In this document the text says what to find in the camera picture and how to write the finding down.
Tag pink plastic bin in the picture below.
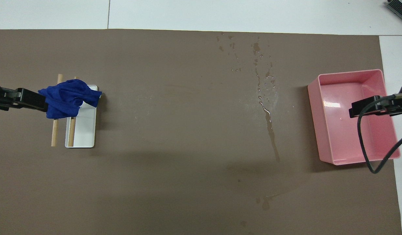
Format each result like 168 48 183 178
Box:
307 69 401 166

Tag blue cloth towel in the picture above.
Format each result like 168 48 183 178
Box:
38 79 102 119

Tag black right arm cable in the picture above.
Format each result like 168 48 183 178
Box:
357 93 402 174

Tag white towel rack wooden rods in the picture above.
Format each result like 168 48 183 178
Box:
51 74 99 149

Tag grey ribbed device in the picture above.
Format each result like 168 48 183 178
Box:
385 0 402 22

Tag brown table mat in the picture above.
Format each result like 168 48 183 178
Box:
0 29 402 235

